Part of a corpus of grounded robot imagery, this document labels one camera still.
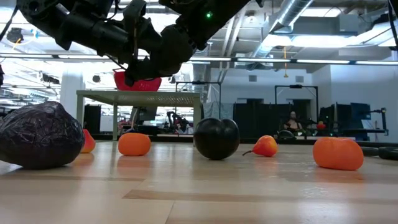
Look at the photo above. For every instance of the orange mandarin fruit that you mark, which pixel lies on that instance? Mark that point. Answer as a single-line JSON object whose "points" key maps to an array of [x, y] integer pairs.
{"points": [[134, 144], [338, 154]]}

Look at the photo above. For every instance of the smooth black plum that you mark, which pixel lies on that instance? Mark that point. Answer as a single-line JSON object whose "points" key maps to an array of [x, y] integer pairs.
{"points": [[216, 140]]}

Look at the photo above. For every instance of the red-orange peach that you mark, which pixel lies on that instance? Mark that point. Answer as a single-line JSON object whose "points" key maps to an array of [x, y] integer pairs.
{"points": [[89, 143]]}

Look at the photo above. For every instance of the small orange pear with stem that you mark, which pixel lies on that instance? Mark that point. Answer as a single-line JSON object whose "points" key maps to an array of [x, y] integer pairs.
{"points": [[265, 147]]}

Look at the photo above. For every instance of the wrinkled dark purple fruit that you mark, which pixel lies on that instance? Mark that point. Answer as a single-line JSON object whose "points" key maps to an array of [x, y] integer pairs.
{"points": [[40, 137]]}

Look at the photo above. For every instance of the black kitchen knife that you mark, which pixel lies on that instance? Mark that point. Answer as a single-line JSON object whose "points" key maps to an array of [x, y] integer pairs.
{"points": [[387, 153]]}

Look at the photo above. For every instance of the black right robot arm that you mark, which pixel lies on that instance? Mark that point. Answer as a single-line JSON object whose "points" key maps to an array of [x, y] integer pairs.
{"points": [[217, 18]]}

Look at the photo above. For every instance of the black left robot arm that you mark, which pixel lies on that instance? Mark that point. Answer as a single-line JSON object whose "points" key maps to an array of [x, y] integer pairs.
{"points": [[77, 28]]}

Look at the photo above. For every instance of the red plastic bowl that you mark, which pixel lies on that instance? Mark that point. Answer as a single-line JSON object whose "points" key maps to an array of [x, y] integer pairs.
{"points": [[146, 84]]}

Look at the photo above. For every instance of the green perforated metal riser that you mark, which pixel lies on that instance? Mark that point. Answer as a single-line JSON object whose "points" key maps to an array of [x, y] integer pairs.
{"points": [[140, 99]]}

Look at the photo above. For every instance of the person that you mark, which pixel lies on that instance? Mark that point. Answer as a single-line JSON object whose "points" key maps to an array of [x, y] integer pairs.
{"points": [[292, 123]]}

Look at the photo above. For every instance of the red background object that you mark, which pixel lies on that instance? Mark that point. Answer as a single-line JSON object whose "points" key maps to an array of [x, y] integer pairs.
{"points": [[321, 126]]}

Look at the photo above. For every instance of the black background robot workstation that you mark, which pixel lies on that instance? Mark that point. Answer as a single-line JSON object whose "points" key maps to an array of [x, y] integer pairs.
{"points": [[357, 115]]}

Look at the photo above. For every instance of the black metal workstation frame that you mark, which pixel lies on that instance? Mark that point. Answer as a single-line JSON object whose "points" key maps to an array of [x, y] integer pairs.
{"points": [[199, 82], [295, 86]]}

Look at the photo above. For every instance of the silver ventilation duct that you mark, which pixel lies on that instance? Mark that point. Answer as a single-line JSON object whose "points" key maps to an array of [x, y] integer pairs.
{"points": [[292, 12]]}

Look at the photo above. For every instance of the black ceiling camera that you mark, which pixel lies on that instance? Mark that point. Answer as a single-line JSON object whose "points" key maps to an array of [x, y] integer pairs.
{"points": [[14, 35]]}

